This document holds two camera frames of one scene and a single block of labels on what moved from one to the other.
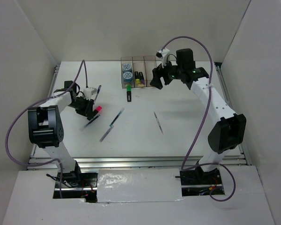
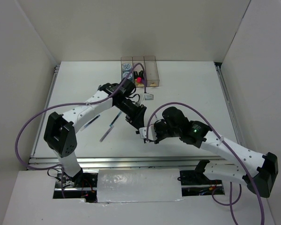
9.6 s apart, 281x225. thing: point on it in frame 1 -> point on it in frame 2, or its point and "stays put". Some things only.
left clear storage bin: x=127 y=71 stays put
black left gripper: x=88 y=108 -> x=136 y=118
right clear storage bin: x=150 y=63 stays put
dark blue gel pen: x=118 y=114 stays put
